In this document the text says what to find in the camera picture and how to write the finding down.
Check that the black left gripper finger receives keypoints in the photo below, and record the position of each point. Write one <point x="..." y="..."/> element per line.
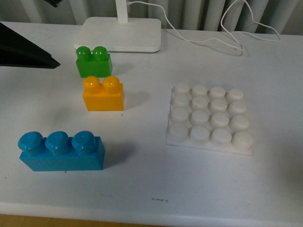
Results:
<point x="17" y="51"/>

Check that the yellow two-stud block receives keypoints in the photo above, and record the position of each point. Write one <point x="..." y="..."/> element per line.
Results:
<point x="103" y="96"/>

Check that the white studded base plate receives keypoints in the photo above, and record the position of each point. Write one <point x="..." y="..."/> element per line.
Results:
<point x="209" y="119"/>

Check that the green two-stud block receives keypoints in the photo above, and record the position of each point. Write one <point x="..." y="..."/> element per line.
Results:
<point x="96" y="63"/>

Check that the blue three-stud block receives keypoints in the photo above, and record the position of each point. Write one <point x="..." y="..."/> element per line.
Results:
<point x="59" y="152"/>

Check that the white lamp stand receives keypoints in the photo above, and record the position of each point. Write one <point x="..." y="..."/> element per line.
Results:
<point x="121" y="33"/>

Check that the grey pleated curtain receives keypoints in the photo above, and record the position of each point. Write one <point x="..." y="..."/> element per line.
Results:
<point x="259" y="16"/>

